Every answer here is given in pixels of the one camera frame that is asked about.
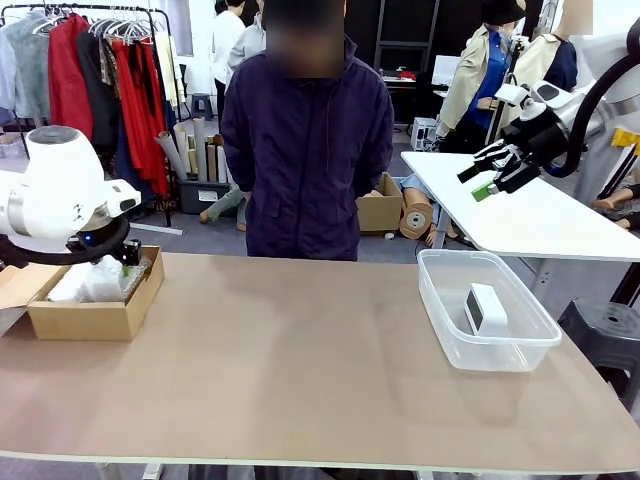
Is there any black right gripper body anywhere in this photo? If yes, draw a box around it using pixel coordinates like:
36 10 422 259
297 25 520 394
504 117 570 169

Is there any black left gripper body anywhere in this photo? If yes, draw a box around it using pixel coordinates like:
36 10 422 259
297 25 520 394
102 238 143 267

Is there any bulky bubble-wrapped clock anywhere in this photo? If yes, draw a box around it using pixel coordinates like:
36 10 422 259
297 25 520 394
82 254 151 304

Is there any white table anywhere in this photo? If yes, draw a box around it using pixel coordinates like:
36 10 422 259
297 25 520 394
399 149 640 296

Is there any black tripod pole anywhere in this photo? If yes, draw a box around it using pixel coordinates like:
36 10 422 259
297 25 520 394
487 34 531 146

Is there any white computer case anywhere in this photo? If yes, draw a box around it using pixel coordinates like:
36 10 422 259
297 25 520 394
410 116 441 151

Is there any mannequin in light blue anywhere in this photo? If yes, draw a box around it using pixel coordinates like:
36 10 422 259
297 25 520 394
398 172 474 249

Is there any mannequin beige coat blue shirt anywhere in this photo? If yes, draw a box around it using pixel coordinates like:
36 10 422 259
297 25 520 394
434 0 524 154

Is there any brown cardboard box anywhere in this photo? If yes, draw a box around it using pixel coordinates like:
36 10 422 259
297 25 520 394
0 244 166 343

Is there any mannequin beige vest navy shirt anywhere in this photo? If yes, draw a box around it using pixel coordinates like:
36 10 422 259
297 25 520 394
517 0 596 101

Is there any yellow sign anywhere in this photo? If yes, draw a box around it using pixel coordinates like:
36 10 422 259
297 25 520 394
610 127 640 149

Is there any black storage bin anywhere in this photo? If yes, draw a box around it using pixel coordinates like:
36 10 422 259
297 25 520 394
175 177 232 216

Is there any brown cardboard spool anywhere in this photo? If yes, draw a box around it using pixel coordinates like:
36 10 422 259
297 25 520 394
398 187 435 241

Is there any white screen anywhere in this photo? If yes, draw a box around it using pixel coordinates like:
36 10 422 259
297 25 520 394
432 54 459 86

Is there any bare seated mannequin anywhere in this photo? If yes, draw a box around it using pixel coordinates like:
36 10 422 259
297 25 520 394
592 167 640 231

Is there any thick grey paper roll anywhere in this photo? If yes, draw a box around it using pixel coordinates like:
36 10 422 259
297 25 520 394
153 130 189 182

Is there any kneeling mannequin in grey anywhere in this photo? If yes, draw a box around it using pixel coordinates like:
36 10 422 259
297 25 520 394
198 179 250 234

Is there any beige paper roll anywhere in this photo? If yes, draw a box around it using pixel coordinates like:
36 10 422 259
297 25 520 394
172 122 199 176

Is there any small open cardboard carton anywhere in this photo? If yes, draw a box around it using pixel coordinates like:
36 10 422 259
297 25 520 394
355 172 405 235

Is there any red dress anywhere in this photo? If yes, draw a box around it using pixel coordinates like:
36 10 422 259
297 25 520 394
110 38 171 197

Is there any white paper roll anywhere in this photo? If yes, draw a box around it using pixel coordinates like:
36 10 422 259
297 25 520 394
215 144 230 185

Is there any tall grey paper roll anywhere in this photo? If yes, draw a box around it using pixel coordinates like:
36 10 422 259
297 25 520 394
192 117 209 184

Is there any black garment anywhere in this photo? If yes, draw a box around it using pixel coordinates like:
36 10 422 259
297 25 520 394
75 29 124 149

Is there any grey plastic stool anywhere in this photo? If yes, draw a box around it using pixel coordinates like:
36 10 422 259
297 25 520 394
189 92 215 122

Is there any clear plastic container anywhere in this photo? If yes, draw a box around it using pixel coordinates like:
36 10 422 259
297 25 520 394
416 248 563 374

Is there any black plastic stool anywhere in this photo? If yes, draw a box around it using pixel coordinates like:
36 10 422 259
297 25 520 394
557 298 640 396

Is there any person in purple jacket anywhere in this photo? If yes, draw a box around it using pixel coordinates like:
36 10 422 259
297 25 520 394
219 0 396 263

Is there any red coat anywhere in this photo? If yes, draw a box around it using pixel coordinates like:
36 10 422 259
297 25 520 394
47 13 96 141

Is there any patterned scarf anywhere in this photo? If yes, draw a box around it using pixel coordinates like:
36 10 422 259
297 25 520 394
98 38 119 89

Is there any cream garment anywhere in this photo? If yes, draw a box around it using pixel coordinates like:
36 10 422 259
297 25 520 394
152 30 181 109

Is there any grey fluffy coat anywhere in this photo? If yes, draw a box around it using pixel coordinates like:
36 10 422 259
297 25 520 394
0 10 54 119

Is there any person in white shirt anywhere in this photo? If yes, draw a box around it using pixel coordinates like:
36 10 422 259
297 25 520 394
212 0 246 131

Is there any person in grey hoodie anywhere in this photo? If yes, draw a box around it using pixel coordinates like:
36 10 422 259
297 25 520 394
227 0 267 84

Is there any black clothes rack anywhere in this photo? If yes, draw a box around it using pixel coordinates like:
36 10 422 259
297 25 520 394
0 3 175 229

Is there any aluminium rail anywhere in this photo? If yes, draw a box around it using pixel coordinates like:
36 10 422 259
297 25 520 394
128 222 185 236

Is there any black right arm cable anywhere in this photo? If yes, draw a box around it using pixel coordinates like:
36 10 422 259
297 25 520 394
544 49 640 179

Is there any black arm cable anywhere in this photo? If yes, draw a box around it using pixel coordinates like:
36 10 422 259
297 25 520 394
544 49 640 179
0 217 132 274

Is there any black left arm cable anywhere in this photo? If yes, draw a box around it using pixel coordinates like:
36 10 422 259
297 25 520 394
0 217 132 274

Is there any black metal shelf frame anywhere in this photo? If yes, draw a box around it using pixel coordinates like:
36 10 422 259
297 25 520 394
373 0 444 126

